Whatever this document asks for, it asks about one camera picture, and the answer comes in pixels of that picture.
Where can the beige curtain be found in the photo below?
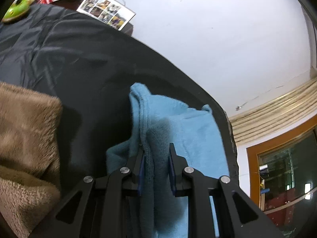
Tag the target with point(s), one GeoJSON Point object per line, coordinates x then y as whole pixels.
{"type": "Point", "coordinates": [275, 111]}

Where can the teal knit sweater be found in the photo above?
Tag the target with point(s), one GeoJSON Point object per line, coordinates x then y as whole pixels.
{"type": "Point", "coordinates": [190, 133]}

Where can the brown fleece garment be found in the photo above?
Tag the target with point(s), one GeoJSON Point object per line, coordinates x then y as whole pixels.
{"type": "Point", "coordinates": [27, 133]}

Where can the photo collage frame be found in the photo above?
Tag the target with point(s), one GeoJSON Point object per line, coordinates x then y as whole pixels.
{"type": "Point", "coordinates": [106, 8]}

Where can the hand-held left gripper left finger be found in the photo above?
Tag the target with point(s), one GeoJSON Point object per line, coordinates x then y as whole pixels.
{"type": "Point", "coordinates": [140, 178]}

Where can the wooden framed window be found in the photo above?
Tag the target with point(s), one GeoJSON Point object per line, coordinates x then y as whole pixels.
{"type": "Point", "coordinates": [287, 173]}

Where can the green toy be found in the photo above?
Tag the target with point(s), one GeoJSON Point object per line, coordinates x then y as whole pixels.
{"type": "Point", "coordinates": [17, 7]}

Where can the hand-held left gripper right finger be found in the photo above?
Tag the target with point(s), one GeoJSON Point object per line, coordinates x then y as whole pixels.
{"type": "Point", "coordinates": [172, 178]}

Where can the black cloth bed cover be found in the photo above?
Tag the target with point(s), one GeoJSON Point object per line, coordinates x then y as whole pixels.
{"type": "Point", "coordinates": [94, 62]}

